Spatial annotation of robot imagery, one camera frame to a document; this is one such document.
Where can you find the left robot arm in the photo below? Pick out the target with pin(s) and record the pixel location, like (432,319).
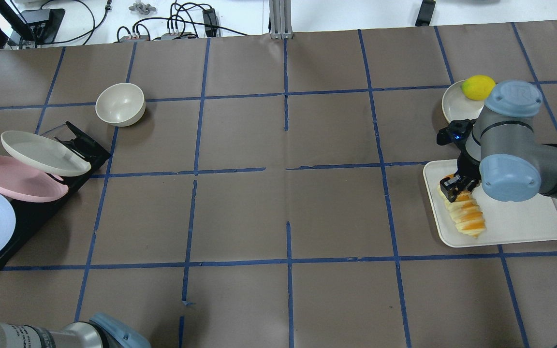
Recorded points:
(101,331)

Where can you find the cream plate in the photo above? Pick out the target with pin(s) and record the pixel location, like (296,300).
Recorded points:
(44,154)

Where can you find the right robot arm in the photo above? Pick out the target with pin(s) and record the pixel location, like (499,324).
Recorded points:
(498,151)

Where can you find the pink plate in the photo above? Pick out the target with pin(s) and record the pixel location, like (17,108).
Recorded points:
(22,182)

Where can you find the black dish rack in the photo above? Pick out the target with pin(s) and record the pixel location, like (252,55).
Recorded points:
(31,217)

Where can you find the black power adapter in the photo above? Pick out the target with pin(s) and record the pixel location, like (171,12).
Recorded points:
(425,13)

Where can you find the yellow lemon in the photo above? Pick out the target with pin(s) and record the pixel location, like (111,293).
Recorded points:
(477,87)

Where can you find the aluminium frame post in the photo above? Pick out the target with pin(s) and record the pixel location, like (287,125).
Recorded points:
(280,19)

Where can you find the cream tray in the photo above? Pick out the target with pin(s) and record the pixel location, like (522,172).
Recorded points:
(533,220)

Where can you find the cream shallow bowl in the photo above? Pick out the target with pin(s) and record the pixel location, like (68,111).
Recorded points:
(456,106)

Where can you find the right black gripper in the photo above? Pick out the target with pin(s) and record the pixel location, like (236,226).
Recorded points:
(465,169)

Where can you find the croissant bread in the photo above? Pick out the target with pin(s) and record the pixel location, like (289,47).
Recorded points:
(465,213)

